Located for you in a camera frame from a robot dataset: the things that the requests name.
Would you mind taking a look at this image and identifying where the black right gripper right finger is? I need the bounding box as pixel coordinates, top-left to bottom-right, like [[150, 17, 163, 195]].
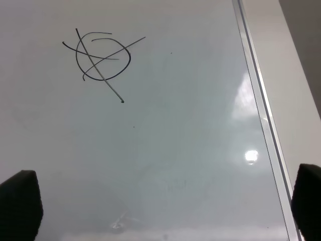
[[291, 164, 320, 240]]

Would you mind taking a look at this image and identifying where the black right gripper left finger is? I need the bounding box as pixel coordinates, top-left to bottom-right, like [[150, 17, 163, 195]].
[[1, 170, 43, 240]]

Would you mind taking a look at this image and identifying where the white whiteboard with aluminium frame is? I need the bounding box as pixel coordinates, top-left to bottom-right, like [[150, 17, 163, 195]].
[[1, 1, 301, 240]]

